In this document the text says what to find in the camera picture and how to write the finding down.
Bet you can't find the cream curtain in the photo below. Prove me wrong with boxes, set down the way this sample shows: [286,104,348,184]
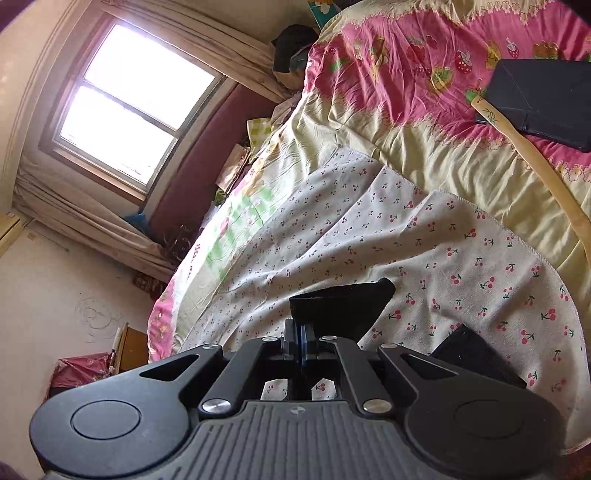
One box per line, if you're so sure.
[14,175,177,283]
[102,0,296,103]

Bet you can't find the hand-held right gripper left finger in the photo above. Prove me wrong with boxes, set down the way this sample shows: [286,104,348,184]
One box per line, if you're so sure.
[139,318,303,415]

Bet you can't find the yellow patterned paper bag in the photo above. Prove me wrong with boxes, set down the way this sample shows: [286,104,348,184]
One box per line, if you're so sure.
[248,117,274,149]

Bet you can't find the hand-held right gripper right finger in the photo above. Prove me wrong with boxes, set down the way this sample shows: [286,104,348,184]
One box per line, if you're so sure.
[302,322,455,415]

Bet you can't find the black pants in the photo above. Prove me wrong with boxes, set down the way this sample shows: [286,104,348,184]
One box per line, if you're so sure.
[288,277,528,391]

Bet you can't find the floral print bag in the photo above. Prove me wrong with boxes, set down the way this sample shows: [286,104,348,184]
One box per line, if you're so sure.
[313,0,343,27]

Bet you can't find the yellow wooden stick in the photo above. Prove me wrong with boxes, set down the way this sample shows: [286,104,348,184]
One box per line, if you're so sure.
[470,88,591,261]

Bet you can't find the red patterned bag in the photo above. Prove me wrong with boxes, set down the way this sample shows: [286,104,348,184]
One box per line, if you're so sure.
[46,353,116,403]

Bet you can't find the wooden cabinet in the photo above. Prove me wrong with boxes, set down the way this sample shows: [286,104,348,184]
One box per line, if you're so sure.
[113,323,151,376]

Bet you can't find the pink floral quilt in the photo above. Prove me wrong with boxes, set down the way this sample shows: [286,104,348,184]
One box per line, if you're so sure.
[147,0,591,365]

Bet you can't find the maroon padded headboard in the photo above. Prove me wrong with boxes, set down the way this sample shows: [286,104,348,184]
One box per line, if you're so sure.
[148,83,278,245]

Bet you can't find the black flat box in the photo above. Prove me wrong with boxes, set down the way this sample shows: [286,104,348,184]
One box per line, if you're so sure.
[475,58,591,154]

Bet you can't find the cherry print bed sheet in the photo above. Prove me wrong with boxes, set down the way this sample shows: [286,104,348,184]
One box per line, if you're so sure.
[178,148,585,457]

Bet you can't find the window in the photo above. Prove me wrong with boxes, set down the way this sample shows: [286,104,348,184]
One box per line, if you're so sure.
[39,11,227,201]

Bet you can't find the black clothes pile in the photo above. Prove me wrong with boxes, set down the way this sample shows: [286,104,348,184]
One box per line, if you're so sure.
[271,25,320,75]

